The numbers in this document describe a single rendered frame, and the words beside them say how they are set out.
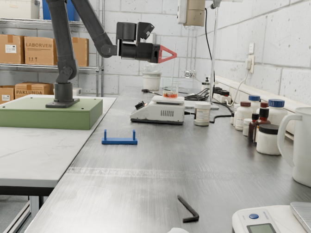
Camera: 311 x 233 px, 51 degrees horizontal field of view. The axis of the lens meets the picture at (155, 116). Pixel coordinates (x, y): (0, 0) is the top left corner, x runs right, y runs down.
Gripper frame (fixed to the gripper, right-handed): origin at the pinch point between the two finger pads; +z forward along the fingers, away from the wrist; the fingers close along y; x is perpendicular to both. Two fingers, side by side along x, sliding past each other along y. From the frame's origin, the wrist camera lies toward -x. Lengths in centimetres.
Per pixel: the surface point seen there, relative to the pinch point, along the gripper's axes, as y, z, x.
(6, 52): 227, -111, 10
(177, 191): -63, -13, 25
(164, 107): -5.0, -3.2, 18.6
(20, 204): 121, -77, 118
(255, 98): -9.6, 29.2, 13.4
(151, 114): -3.6, -7.8, 21.8
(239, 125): -15.6, 21.6, 22.3
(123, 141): -31.0, -20.4, 24.5
